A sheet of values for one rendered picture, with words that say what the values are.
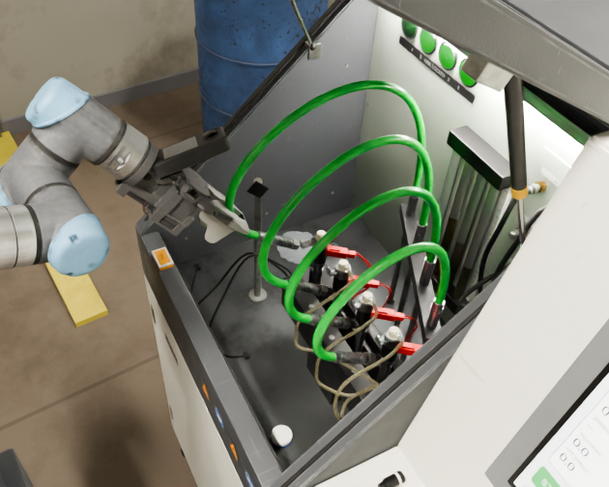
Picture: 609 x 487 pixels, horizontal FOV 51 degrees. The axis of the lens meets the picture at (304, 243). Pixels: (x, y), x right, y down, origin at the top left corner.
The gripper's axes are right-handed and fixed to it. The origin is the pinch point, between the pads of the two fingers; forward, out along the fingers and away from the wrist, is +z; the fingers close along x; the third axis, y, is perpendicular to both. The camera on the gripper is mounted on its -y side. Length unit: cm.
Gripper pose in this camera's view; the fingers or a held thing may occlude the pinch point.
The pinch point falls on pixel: (244, 221)
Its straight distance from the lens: 104.6
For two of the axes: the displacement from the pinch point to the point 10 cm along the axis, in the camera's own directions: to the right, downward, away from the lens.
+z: 6.7, 4.9, 5.6
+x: 2.8, 5.3, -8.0
